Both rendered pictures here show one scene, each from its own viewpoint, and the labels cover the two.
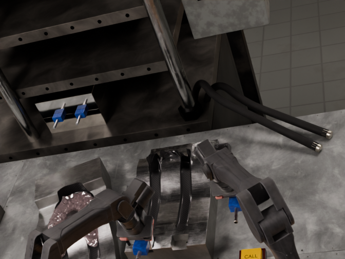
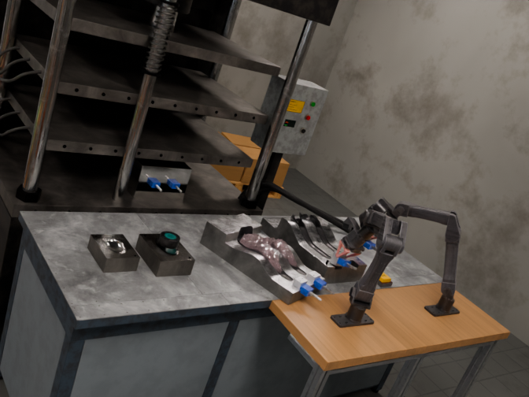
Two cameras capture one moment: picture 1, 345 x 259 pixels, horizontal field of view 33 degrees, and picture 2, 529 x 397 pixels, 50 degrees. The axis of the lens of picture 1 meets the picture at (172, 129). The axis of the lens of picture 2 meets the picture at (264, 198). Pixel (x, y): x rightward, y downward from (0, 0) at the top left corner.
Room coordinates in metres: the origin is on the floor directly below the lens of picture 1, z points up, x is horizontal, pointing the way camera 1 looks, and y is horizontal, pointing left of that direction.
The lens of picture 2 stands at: (0.54, 2.46, 1.91)
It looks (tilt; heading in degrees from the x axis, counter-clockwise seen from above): 20 degrees down; 297
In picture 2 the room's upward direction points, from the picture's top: 20 degrees clockwise
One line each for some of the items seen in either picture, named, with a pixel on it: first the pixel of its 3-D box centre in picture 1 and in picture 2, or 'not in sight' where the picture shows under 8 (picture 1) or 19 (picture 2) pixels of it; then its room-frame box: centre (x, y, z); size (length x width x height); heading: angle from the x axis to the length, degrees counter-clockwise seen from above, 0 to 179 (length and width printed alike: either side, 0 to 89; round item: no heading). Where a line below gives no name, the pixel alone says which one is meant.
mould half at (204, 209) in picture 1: (175, 192); (312, 241); (1.43, 0.07, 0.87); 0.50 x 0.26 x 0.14; 159
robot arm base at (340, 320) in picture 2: not in sight; (355, 312); (1.02, 0.40, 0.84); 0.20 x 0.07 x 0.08; 67
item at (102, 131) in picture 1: (88, 91); (122, 175); (2.46, 0.32, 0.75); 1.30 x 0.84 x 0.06; 69
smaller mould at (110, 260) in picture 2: not in sight; (113, 252); (1.79, 1.01, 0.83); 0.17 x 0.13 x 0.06; 159
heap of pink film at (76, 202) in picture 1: (72, 217); (268, 246); (1.47, 0.43, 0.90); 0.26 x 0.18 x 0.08; 177
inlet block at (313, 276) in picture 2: not in sight; (321, 285); (1.20, 0.39, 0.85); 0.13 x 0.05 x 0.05; 177
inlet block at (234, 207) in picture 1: (236, 206); (370, 246); (1.21, -0.09, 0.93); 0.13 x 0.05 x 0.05; 160
